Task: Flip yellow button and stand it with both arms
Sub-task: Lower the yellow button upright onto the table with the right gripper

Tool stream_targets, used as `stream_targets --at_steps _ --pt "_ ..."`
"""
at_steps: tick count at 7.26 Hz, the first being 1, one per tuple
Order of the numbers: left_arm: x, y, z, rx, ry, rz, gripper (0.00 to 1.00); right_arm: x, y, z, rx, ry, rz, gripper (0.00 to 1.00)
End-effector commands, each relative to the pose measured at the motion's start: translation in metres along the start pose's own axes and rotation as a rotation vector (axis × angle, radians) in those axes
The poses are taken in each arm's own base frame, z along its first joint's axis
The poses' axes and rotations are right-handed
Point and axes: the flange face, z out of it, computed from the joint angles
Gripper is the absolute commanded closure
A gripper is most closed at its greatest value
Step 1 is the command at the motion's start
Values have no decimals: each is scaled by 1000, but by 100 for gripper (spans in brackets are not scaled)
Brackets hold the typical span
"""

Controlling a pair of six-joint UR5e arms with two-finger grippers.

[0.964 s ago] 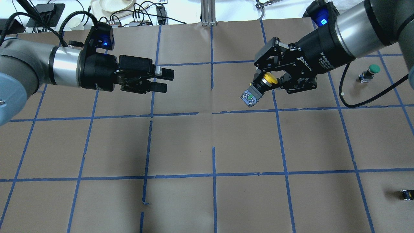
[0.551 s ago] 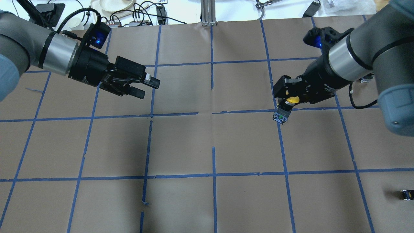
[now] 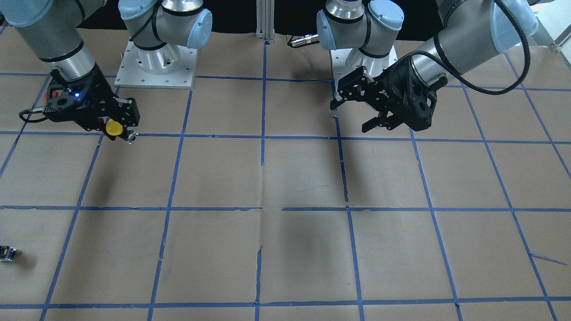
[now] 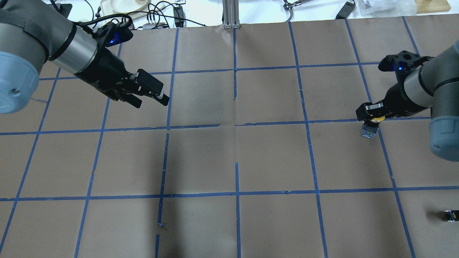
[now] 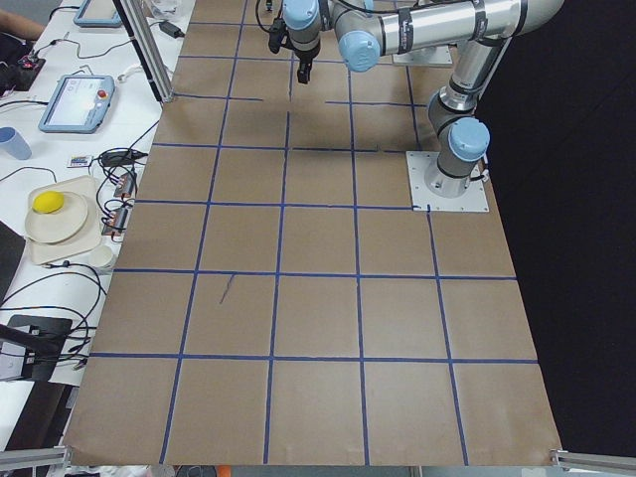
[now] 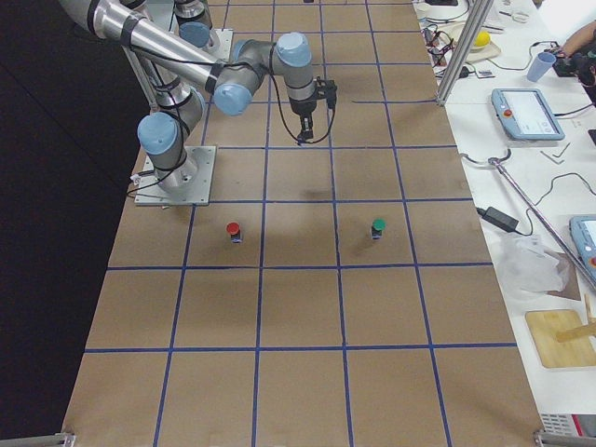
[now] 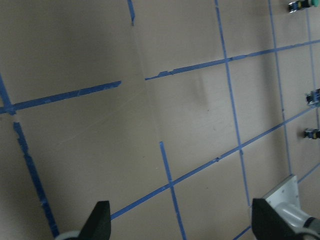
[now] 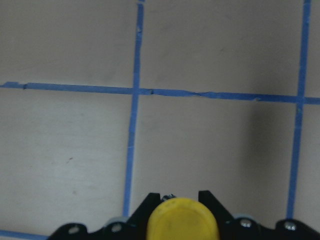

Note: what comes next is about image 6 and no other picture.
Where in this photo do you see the blue teach pendant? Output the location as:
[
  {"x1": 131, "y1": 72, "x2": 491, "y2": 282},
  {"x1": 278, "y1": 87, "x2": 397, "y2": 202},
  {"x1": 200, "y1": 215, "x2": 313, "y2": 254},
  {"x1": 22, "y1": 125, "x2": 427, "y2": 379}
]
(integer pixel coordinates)
[
  {"x1": 491, "y1": 88, "x2": 565, "y2": 142},
  {"x1": 569, "y1": 214, "x2": 595, "y2": 280}
]

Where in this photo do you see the light blue cup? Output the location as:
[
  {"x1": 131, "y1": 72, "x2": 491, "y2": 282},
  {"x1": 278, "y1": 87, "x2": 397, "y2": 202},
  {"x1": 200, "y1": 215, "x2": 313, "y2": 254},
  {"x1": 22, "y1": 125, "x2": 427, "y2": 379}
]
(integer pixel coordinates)
[{"x1": 526, "y1": 51, "x2": 557, "y2": 82}]

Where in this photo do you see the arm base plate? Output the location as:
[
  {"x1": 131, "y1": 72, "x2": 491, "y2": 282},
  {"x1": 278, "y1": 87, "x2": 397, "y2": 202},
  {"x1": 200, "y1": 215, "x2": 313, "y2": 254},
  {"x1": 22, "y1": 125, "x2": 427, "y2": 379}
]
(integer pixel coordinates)
[
  {"x1": 134, "y1": 146, "x2": 217, "y2": 206},
  {"x1": 203, "y1": 28, "x2": 234, "y2": 61}
]

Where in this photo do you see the yellow lemon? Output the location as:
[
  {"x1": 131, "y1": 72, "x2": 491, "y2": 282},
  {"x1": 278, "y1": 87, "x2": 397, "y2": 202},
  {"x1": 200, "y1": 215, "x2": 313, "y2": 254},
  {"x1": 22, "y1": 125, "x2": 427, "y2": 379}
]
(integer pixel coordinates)
[{"x1": 473, "y1": 31, "x2": 491, "y2": 48}]

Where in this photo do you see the green push button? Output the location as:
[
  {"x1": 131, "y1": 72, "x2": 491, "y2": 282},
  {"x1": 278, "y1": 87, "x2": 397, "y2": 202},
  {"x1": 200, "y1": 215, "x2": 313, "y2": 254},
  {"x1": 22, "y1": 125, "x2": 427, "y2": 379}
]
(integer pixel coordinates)
[{"x1": 371, "y1": 218, "x2": 386, "y2": 240}]

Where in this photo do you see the clear plastic bag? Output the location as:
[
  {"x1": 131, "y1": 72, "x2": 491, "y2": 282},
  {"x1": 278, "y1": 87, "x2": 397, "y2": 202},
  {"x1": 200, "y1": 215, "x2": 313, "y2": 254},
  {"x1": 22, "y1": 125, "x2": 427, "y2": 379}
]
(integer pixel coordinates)
[{"x1": 489, "y1": 235, "x2": 571, "y2": 298}]

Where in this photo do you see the red push button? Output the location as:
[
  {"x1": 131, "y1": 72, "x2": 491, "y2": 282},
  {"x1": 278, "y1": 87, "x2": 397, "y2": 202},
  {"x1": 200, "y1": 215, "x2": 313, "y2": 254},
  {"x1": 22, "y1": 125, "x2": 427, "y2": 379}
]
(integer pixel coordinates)
[{"x1": 225, "y1": 222, "x2": 243, "y2": 243}]

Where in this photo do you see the black power adapter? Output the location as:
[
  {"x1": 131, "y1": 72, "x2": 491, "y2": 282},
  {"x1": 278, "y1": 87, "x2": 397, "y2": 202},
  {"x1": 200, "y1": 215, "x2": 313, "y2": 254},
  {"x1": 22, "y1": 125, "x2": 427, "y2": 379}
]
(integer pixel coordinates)
[{"x1": 481, "y1": 207, "x2": 519, "y2": 233}]

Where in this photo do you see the aluminium frame post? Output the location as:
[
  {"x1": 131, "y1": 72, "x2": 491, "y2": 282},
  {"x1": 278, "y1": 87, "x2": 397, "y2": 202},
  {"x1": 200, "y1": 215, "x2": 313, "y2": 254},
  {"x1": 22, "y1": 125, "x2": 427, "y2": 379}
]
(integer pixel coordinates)
[{"x1": 436, "y1": 0, "x2": 493, "y2": 106}]

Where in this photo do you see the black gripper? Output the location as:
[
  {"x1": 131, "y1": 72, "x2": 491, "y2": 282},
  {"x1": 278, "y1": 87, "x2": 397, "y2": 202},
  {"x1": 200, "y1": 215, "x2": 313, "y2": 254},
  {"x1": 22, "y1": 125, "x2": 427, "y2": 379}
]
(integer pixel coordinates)
[{"x1": 289, "y1": 77, "x2": 337, "y2": 142}]

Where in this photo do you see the wooden cutting board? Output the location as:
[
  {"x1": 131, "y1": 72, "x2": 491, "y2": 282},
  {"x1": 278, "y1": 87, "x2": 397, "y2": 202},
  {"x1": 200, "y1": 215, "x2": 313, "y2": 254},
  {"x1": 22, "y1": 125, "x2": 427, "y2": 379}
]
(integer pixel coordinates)
[{"x1": 525, "y1": 309, "x2": 595, "y2": 369}]

